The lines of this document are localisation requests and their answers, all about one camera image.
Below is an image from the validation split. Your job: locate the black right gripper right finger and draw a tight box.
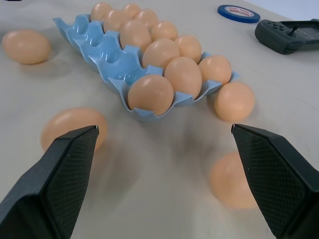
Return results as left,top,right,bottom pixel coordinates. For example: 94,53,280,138
231,123,319,239

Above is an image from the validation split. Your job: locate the dark grey handheld controller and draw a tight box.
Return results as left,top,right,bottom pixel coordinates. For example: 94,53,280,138
254,18,319,55

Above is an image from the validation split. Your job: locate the blue tape roll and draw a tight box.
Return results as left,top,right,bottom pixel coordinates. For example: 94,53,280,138
217,4,261,24

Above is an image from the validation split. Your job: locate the brown egg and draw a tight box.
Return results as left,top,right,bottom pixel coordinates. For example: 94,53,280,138
150,20,179,42
122,3,142,21
127,74,174,117
142,38,180,70
1,29,52,65
208,151,258,210
134,8,160,29
90,1,113,22
173,35,202,64
103,9,130,32
214,81,256,122
40,107,108,153
163,56,203,99
198,54,232,85
120,19,153,53

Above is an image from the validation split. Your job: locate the light blue egg tray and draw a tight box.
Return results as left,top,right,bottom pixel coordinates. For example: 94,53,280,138
52,13,241,122

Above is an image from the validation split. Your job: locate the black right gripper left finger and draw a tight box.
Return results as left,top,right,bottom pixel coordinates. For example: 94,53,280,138
0,125,100,239

